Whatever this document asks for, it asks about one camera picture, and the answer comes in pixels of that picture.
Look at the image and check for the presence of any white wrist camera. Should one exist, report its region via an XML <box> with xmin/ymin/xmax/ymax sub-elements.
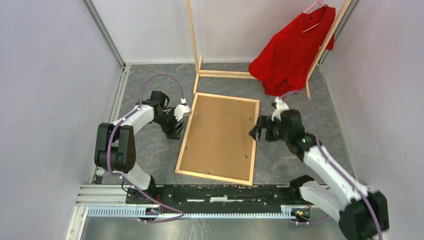
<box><xmin>271</xmin><ymin>96</ymin><xmax>290</xmax><ymax>121</ymax></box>
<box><xmin>173</xmin><ymin>98</ymin><xmax>192</xmax><ymax>122</ymax></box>

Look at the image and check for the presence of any wooden clothes rack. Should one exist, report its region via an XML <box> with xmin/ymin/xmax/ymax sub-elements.
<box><xmin>194</xmin><ymin>0</ymin><xmax>351</xmax><ymax>97</ymax></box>

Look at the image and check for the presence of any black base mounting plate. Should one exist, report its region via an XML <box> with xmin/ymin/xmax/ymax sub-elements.
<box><xmin>125</xmin><ymin>184</ymin><xmax>313</xmax><ymax>215</ymax></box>

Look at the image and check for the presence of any pink clothes hanger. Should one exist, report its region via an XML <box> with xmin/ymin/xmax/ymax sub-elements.
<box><xmin>302</xmin><ymin>0</ymin><xmax>327</xmax><ymax>34</ymax></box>

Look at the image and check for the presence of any brown backing board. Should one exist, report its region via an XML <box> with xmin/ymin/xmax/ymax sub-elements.
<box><xmin>179</xmin><ymin>96</ymin><xmax>258</xmax><ymax>182</ymax></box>

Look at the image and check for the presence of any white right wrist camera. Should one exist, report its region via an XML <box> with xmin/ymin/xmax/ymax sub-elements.
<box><xmin>271</xmin><ymin>96</ymin><xmax>290</xmax><ymax>121</ymax></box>

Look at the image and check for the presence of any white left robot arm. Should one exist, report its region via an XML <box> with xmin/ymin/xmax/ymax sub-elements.
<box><xmin>94</xmin><ymin>90</ymin><xmax>192</xmax><ymax>204</ymax></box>

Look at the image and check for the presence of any red t-shirt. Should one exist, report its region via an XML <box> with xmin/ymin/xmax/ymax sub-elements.
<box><xmin>248</xmin><ymin>5</ymin><xmax>336</xmax><ymax>96</ymax></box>

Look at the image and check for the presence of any white slotted cable duct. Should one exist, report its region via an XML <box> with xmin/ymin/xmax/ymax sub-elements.
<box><xmin>86</xmin><ymin>206</ymin><xmax>294</xmax><ymax>220</ymax></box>

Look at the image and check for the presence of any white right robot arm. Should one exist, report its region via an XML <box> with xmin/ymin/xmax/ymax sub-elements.
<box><xmin>249</xmin><ymin>109</ymin><xmax>390</xmax><ymax>240</ymax></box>

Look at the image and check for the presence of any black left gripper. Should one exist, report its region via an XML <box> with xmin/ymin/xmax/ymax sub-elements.
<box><xmin>152</xmin><ymin>107</ymin><xmax>186</xmax><ymax>141</ymax></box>

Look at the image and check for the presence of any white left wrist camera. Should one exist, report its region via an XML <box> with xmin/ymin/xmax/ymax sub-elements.
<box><xmin>173</xmin><ymin>98</ymin><xmax>192</xmax><ymax>122</ymax></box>

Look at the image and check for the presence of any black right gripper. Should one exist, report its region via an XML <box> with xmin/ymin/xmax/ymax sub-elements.
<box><xmin>248</xmin><ymin>115</ymin><xmax>291</xmax><ymax>143</ymax></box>

